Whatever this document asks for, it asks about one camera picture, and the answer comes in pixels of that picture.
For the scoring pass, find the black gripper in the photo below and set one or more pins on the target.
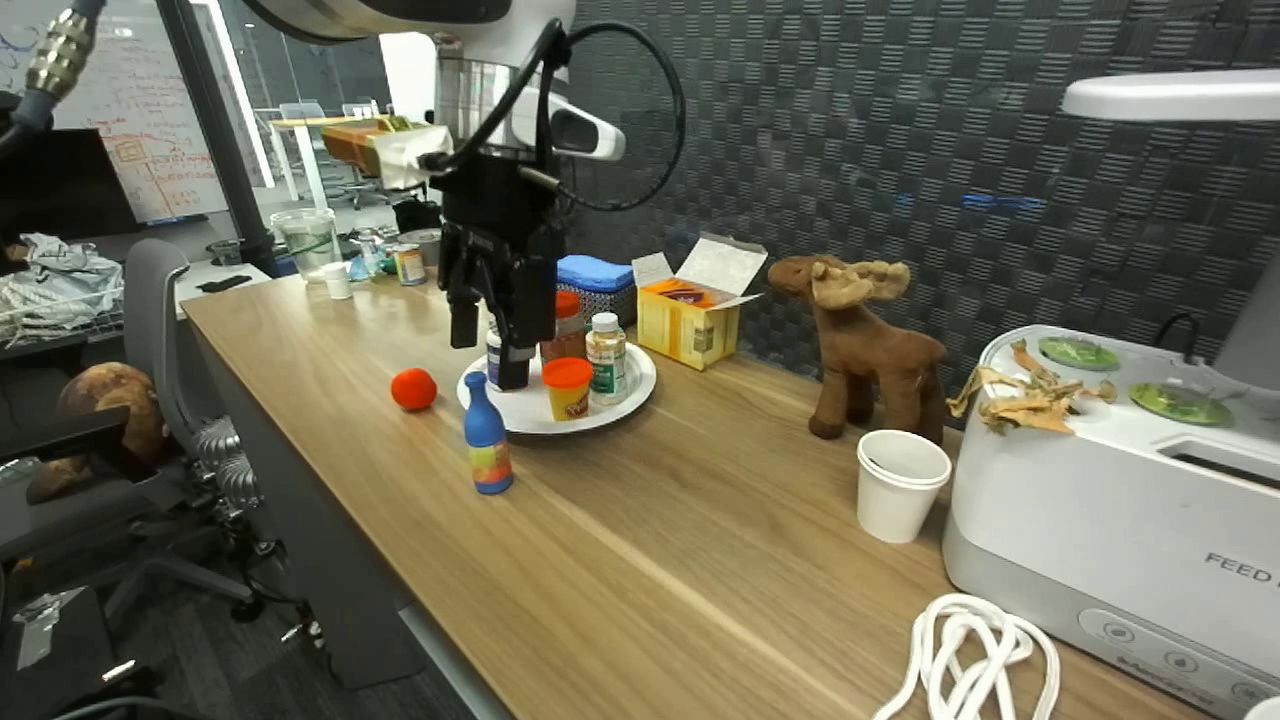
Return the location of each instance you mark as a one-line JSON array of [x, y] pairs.
[[502, 221]]

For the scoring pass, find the orange lid yellow tub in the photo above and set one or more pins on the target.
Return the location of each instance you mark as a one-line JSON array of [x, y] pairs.
[[566, 387]]

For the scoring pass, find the orange red ball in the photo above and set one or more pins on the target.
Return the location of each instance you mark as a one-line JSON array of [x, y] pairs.
[[412, 388]]

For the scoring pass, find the blue bottle colourful label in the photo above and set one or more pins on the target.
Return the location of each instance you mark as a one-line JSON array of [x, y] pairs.
[[487, 444]]

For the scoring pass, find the white bottle green label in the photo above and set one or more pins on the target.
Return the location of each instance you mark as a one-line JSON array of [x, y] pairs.
[[604, 360]]

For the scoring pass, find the small labelled jar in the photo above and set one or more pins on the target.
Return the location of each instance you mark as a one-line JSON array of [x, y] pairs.
[[408, 266]]

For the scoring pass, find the grey woven basket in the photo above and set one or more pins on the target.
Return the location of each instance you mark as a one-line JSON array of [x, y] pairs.
[[604, 304]]

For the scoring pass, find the blue sponge cloth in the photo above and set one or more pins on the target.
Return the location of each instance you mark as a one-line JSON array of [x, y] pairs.
[[598, 269]]

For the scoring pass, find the white paper plate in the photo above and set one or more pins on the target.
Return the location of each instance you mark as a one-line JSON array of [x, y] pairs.
[[627, 392]]

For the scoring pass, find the small white cup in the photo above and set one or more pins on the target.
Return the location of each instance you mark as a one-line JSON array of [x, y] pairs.
[[337, 281]]

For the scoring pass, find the open yellow cardboard box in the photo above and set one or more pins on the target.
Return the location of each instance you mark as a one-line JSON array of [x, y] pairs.
[[685, 325]]

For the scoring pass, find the clear plastic container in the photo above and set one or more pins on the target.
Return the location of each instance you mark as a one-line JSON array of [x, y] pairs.
[[307, 242]]

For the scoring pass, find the grey office chair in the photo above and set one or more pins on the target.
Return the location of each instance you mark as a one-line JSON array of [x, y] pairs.
[[163, 334]]

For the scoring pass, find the black pillar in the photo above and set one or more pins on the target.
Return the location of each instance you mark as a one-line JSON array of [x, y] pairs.
[[214, 121]]

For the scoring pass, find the brown plush moose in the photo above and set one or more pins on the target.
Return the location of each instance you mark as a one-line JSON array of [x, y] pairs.
[[866, 360]]

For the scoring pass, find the brown plush toy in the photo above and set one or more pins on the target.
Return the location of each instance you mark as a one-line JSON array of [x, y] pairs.
[[115, 392]]

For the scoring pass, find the whiteboard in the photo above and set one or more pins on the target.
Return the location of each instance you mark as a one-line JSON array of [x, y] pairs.
[[134, 144]]

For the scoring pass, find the grey crumpled cloth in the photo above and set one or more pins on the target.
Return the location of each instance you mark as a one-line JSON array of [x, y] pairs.
[[63, 287]]

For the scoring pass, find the white paper cup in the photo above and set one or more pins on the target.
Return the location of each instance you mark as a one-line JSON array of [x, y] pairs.
[[902, 494]]

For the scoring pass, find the dried brown leaves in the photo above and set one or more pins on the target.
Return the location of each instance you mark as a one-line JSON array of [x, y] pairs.
[[1025, 400]]

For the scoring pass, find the white desk lamp head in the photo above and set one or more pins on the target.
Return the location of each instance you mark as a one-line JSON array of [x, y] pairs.
[[1172, 98]]

